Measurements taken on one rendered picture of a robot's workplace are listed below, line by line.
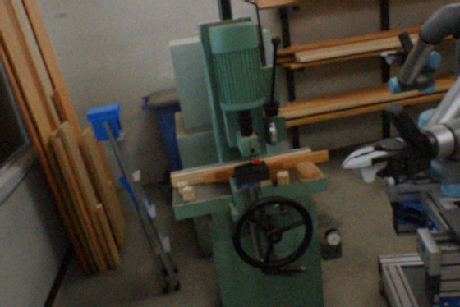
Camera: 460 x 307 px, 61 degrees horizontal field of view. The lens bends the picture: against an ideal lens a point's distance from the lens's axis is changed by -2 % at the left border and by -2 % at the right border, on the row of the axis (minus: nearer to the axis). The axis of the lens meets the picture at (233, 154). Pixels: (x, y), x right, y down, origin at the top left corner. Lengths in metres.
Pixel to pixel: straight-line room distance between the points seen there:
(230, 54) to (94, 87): 2.55
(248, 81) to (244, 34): 0.17
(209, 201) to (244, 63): 0.53
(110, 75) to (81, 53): 0.30
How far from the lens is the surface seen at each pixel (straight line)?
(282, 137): 1.81
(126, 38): 3.79
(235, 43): 1.45
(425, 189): 1.86
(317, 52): 3.54
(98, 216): 2.81
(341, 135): 4.31
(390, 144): 0.91
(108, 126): 2.13
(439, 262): 1.43
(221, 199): 1.51
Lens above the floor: 1.57
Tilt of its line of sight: 21 degrees down
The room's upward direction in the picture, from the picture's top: 9 degrees counter-clockwise
